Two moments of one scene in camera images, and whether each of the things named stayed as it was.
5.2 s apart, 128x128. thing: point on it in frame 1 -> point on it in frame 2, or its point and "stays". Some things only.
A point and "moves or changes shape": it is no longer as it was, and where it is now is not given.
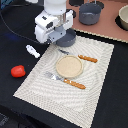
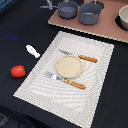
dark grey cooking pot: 89,14 stays
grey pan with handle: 68,38 moves or changes shape
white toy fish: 33,51 stays
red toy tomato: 18,71 stays
